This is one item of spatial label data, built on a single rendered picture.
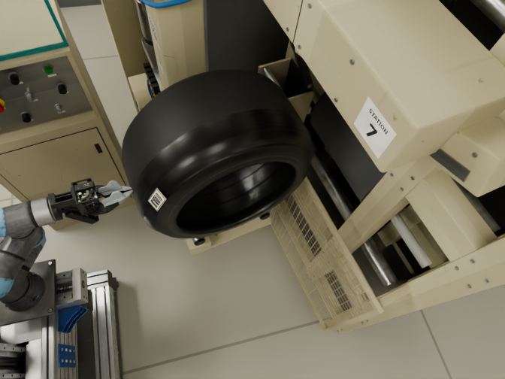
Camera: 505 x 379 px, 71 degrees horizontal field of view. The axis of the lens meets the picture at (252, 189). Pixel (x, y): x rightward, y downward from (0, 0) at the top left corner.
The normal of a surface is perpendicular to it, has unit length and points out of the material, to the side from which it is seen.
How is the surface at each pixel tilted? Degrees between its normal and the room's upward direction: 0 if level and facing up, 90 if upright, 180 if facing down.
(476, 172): 90
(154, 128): 38
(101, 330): 0
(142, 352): 0
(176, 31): 90
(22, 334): 0
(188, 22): 90
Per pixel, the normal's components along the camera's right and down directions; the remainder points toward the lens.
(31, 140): 0.41, 0.83
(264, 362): 0.08, -0.46
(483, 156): -0.91, 0.33
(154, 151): -0.54, -0.12
